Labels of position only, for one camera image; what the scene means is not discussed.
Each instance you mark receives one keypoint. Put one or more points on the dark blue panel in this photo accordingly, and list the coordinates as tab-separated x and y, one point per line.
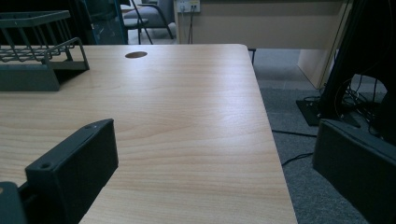
107	28

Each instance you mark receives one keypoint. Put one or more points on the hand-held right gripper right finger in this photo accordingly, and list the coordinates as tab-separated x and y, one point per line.
358	174

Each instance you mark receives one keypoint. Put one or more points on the beige wooden desk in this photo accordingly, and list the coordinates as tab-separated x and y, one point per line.
264	28

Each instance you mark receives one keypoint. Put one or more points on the black metal leg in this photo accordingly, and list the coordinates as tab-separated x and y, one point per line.
252	56

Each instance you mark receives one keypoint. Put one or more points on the white wall socket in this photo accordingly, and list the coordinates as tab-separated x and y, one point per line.
187	4

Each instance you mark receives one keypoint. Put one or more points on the black metal stand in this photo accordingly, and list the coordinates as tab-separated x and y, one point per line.
358	46

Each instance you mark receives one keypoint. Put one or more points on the grey chair with black frame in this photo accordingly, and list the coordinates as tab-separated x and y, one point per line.
146	14

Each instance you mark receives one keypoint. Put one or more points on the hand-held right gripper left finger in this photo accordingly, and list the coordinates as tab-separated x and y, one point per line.
68	174

